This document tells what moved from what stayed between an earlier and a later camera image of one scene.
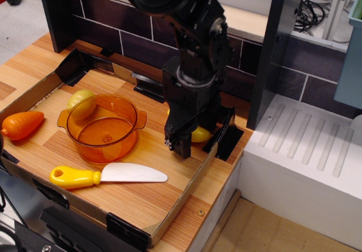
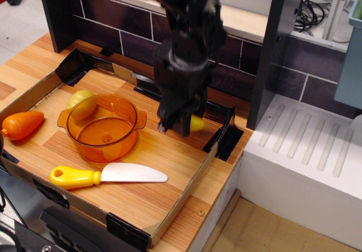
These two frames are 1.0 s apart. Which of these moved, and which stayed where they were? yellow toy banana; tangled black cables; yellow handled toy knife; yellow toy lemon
Moved: yellow toy banana
Stayed: yellow handled toy knife; tangled black cables; yellow toy lemon
